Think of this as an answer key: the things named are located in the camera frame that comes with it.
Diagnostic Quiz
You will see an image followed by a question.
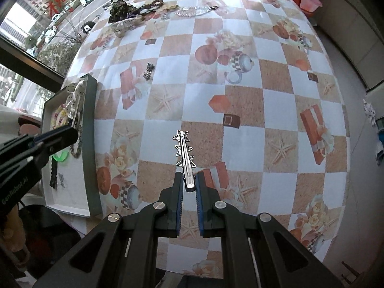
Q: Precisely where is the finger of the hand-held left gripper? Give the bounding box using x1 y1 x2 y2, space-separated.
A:
0 126 78 171

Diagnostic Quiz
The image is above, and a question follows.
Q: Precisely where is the silver star hair clip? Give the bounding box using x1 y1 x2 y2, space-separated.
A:
172 130 197 192

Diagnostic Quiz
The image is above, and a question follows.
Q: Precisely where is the braided dark bracelet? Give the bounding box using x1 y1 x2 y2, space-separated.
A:
70 120 83 158

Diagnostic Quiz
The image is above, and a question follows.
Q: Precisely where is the shallow grey jewelry box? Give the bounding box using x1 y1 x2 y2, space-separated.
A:
40 73 103 218

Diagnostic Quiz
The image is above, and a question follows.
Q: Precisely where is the checked tablecloth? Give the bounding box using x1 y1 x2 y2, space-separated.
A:
61 0 351 276

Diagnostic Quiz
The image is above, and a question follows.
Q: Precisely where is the white patterned scrunchie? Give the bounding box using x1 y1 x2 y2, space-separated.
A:
64 79 87 119

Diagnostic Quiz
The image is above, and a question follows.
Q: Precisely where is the brown slipper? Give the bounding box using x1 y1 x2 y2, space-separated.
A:
17 117 41 135

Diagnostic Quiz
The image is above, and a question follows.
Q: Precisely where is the black hair tie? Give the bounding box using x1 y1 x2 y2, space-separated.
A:
49 159 59 189

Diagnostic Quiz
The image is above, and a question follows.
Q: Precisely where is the white rag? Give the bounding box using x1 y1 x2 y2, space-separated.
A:
364 99 376 123

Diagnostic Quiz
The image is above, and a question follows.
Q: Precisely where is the black window frame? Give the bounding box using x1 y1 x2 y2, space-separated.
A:
0 34 65 92

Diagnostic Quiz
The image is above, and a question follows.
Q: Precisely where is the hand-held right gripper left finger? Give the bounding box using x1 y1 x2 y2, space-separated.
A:
33 172 184 288

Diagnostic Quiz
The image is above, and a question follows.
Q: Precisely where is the pink plastic basin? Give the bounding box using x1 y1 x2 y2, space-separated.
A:
300 0 323 12

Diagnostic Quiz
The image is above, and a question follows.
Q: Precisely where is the blue container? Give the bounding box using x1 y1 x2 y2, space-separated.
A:
375 117 384 164

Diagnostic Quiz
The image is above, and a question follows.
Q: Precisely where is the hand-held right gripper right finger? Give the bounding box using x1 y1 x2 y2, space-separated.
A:
196 171 344 288

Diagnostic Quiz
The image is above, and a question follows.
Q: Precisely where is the yellow beaded hair tie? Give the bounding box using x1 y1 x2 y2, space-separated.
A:
51 103 71 129

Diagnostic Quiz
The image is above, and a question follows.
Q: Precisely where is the brown beaded bracelet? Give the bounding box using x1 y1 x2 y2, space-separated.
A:
136 0 165 14

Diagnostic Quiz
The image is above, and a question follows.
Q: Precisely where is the black scrunchie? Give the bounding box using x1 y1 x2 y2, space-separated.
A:
108 0 135 23

